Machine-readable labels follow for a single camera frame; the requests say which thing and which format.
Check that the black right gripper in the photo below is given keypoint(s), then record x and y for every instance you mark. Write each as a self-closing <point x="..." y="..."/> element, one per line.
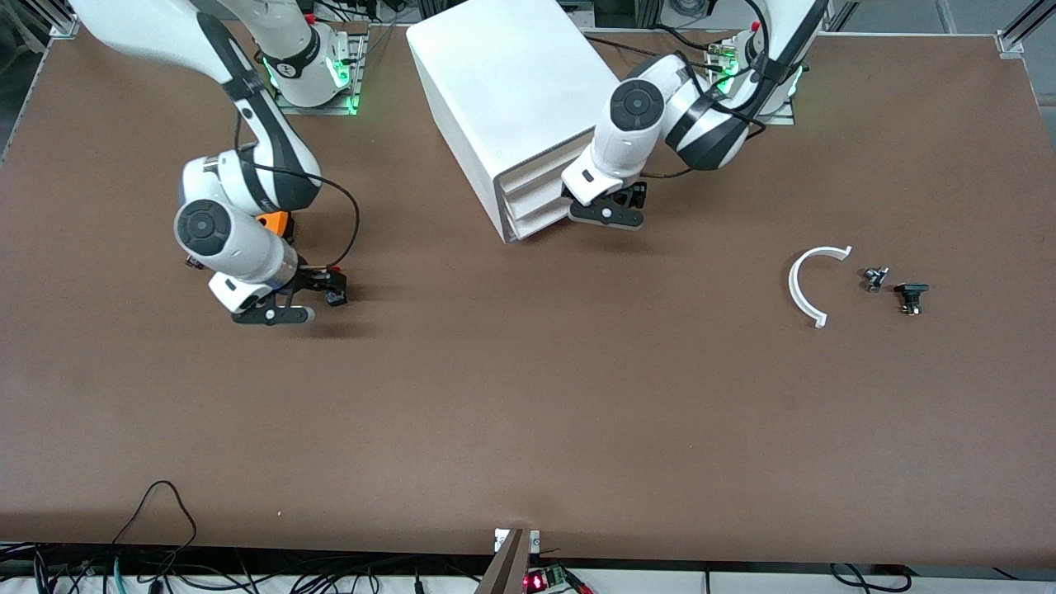
<point x="313" y="280"/>

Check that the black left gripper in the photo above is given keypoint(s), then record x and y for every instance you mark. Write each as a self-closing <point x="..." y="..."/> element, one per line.
<point x="634" y="195"/>

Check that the white lowest cabinet drawer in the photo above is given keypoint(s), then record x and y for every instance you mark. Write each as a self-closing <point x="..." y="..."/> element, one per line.
<point x="540" y="224"/>

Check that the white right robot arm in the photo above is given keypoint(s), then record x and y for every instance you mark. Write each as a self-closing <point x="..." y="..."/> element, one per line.
<point x="239" y="247"/>

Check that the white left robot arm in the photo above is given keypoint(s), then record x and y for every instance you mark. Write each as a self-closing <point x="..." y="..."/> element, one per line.
<point x="635" y="107"/>

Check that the white highest cabinet drawer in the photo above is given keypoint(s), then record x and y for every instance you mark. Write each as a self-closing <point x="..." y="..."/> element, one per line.
<point x="540" y="169"/>

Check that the white middle cabinet drawer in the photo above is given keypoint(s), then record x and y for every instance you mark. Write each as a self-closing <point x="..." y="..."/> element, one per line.
<point x="536" y="198"/>

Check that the white drawer cabinet housing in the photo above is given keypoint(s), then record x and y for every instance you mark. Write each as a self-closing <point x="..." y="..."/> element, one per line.
<point x="511" y="82"/>

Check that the orange box with hole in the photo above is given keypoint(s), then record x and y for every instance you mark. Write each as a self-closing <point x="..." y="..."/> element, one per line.
<point x="276" y="223"/>

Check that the small grey metal part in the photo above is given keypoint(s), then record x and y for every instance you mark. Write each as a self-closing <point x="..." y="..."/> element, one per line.
<point x="874" y="279"/>

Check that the small black clamp part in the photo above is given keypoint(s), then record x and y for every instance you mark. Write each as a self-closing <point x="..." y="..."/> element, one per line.
<point x="911" y="294"/>

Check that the red lit circuit board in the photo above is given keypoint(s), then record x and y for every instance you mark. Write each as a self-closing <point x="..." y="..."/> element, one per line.
<point x="540" y="579"/>

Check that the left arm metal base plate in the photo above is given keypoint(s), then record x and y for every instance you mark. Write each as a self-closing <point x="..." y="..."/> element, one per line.
<point x="780" y="120"/>

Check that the white curved plastic bracket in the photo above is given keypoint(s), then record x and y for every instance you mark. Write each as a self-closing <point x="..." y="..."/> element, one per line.
<point x="794" y="289"/>

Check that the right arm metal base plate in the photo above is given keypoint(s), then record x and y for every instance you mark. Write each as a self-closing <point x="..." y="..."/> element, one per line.
<point x="356" y="78"/>

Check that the grey metal edge bracket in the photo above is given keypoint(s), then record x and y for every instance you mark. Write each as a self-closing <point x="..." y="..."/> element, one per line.
<point x="511" y="561"/>

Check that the aluminium frame corner profile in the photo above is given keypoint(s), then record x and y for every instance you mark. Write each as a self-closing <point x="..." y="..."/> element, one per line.
<point x="1015" y="37"/>
<point x="58" y="21"/>

